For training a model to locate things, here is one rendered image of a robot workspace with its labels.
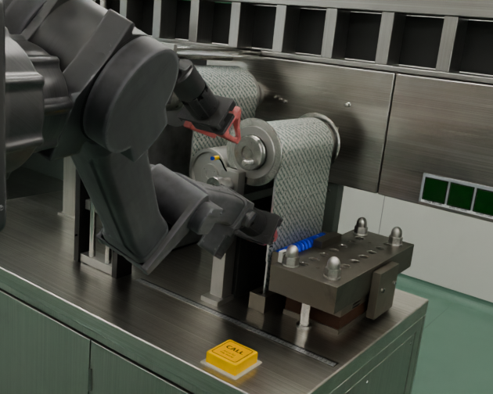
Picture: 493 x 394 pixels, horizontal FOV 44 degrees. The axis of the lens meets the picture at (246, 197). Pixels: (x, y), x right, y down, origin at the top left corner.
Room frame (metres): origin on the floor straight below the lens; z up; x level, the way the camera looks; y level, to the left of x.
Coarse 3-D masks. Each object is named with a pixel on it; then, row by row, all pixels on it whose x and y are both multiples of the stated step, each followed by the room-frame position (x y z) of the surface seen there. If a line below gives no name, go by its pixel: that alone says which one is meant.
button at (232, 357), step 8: (224, 344) 1.05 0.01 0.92; (232, 344) 1.06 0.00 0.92; (240, 344) 1.06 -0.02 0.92; (208, 352) 1.02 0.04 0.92; (216, 352) 1.02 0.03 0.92; (224, 352) 1.03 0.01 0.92; (232, 352) 1.03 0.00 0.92; (240, 352) 1.03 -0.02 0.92; (248, 352) 1.03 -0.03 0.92; (256, 352) 1.04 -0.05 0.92; (208, 360) 1.02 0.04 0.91; (216, 360) 1.01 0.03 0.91; (224, 360) 1.00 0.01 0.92; (232, 360) 1.00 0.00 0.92; (240, 360) 1.00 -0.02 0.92; (248, 360) 1.01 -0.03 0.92; (256, 360) 1.04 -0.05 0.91; (224, 368) 1.00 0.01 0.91; (232, 368) 0.99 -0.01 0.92; (240, 368) 1.00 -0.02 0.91
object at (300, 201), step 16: (304, 176) 1.38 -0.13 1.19; (320, 176) 1.44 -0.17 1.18; (288, 192) 1.33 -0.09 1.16; (304, 192) 1.39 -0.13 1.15; (320, 192) 1.45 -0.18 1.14; (272, 208) 1.28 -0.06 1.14; (288, 208) 1.33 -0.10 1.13; (304, 208) 1.39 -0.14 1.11; (320, 208) 1.45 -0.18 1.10; (288, 224) 1.34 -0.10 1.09; (304, 224) 1.40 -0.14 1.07; (320, 224) 1.46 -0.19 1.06; (288, 240) 1.35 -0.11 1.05
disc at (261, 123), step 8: (248, 120) 1.32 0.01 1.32; (256, 120) 1.31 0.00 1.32; (240, 128) 1.33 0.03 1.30; (264, 128) 1.30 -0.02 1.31; (272, 128) 1.29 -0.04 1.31; (272, 136) 1.28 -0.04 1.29; (280, 144) 1.27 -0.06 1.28; (280, 152) 1.27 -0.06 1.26; (232, 160) 1.34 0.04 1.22; (280, 160) 1.27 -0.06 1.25; (232, 168) 1.34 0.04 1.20; (272, 168) 1.28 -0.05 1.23; (264, 176) 1.29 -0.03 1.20; (272, 176) 1.28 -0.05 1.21; (256, 184) 1.30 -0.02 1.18
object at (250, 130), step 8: (248, 128) 1.32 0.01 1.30; (256, 128) 1.30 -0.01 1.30; (264, 136) 1.29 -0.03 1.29; (232, 144) 1.34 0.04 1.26; (264, 144) 1.29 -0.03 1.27; (272, 144) 1.28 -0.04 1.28; (232, 152) 1.34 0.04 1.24; (272, 152) 1.28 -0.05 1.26; (272, 160) 1.28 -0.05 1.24; (240, 168) 1.32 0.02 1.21; (264, 168) 1.29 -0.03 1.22; (248, 176) 1.31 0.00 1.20; (256, 176) 1.30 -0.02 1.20
